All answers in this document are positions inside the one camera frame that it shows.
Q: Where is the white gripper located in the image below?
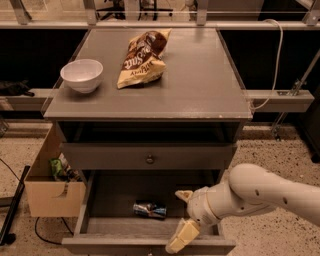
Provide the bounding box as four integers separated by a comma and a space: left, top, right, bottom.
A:
165, 187, 220, 254

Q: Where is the blue silver redbull can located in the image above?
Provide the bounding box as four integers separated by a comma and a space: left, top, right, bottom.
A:
133, 201, 167, 219

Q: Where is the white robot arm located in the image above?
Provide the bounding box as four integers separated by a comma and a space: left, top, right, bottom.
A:
165, 163, 320, 254

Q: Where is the open grey middle drawer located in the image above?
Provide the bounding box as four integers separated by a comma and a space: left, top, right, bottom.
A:
62, 170, 235, 256

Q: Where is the round metal drawer knob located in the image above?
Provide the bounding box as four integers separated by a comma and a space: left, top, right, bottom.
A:
146, 155, 155, 164

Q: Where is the grey wooden drawer cabinet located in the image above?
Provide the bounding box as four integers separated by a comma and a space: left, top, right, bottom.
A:
43, 27, 253, 256

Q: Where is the closed grey top drawer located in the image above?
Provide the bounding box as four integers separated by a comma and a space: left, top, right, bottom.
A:
60, 143, 237, 170

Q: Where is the green snack packet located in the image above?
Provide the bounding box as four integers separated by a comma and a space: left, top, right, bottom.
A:
49, 159, 64, 177

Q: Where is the cardboard box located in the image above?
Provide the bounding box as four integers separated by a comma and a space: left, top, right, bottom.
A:
24, 127, 86, 217

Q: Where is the brown yellow chip bag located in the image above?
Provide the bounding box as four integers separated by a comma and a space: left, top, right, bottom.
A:
117, 29, 171, 89

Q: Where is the black flat bar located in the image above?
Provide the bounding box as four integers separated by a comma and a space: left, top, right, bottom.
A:
0, 165, 30, 246

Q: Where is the white ceramic bowl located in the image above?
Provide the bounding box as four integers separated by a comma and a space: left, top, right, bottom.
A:
60, 59, 103, 93

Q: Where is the white cable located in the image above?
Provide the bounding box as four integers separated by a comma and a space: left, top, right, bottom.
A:
249, 18, 284, 112

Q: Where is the black floor cable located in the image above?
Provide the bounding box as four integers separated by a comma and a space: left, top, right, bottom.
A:
34, 216, 74, 246

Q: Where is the black object on rail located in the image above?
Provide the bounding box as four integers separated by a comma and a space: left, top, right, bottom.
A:
0, 80, 35, 97

